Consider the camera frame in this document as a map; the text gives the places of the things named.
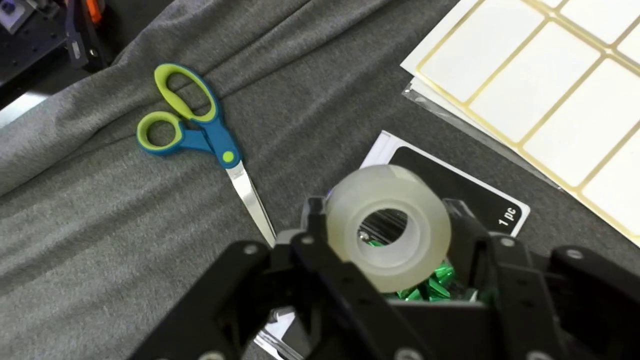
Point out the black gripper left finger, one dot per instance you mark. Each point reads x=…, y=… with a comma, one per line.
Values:
x=281, y=300

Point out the green gift bow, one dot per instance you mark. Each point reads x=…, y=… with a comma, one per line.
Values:
x=432, y=291

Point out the white label sheets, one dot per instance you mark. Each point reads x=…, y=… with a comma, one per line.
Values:
x=532, y=87

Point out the large green blue scissors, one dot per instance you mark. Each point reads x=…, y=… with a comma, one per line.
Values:
x=212, y=141

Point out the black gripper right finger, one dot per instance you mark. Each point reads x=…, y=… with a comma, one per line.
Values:
x=561, y=306

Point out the orange black clamp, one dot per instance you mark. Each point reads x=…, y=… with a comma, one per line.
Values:
x=93, y=10

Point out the translucent white tape roll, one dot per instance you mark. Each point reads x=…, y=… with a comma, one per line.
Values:
x=427, y=201

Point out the grey table cloth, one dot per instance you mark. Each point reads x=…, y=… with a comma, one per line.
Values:
x=100, y=233

